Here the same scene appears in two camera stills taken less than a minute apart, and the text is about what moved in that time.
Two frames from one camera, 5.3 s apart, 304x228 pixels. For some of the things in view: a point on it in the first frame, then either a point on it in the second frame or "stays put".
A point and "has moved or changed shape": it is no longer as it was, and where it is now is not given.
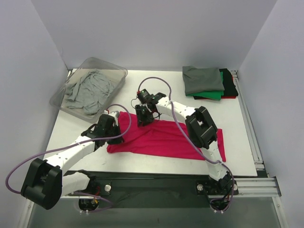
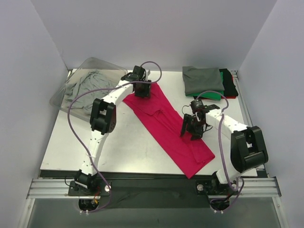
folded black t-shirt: [230, 89] stays put
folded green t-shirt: [215, 95] stays put
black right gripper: [144, 116] to [193, 124]
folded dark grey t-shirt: [199, 80] stays put
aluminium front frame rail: [259, 187] stays put
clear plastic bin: [88, 88] stays put
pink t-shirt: [161, 137] has moved or changed shape
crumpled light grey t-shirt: [90, 91] stays put
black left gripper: [115, 133] to [142, 90]
